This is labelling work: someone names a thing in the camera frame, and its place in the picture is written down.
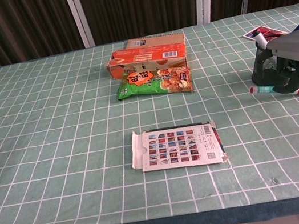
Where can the green snack bag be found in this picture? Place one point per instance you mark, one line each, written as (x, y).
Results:
(144, 85)

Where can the green grid tablecloth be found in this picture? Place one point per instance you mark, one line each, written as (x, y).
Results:
(55, 134)

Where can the black mesh pen holder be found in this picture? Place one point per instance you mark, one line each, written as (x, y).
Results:
(261, 74)

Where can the brown kraft spiral notebook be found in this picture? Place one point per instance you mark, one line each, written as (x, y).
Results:
(154, 41)

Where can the red and white marker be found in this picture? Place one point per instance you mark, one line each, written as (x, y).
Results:
(262, 89)

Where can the red white picture card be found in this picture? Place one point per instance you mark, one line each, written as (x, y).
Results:
(268, 31)

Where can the orange cardboard snack box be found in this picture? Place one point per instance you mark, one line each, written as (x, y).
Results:
(142, 55)

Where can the white flat postcard pack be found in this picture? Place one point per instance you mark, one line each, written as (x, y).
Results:
(173, 148)

